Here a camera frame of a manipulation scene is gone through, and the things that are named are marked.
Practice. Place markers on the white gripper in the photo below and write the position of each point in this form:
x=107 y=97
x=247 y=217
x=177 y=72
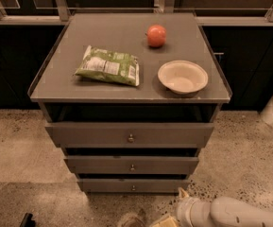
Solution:
x=183 y=209

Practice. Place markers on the grey bottom drawer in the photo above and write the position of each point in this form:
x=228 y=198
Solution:
x=131 y=185

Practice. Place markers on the grey drawer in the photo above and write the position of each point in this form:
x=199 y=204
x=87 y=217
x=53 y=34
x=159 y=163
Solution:
x=131 y=164
x=129 y=135
x=131 y=185

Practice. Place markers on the grey drawer cabinet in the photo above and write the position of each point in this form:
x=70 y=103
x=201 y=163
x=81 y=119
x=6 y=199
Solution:
x=65 y=97

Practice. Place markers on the grey middle drawer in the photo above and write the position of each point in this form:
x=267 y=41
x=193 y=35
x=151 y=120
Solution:
x=131 y=164

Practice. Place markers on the grey top drawer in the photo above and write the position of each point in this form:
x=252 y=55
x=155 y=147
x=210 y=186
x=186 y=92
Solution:
x=129 y=135

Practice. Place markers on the white paper bowl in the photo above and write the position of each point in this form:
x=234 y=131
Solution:
x=183 y=77

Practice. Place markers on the green snack bag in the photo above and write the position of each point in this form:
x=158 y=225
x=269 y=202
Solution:
x=109 y=66

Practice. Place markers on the black object on floor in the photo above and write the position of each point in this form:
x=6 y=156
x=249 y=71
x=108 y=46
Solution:
x=28 y=221

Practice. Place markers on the red apple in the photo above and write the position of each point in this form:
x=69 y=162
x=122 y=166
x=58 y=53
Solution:
x=156 y=36

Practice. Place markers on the metal railing frame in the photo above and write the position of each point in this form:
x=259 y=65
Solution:
x=222 y=15

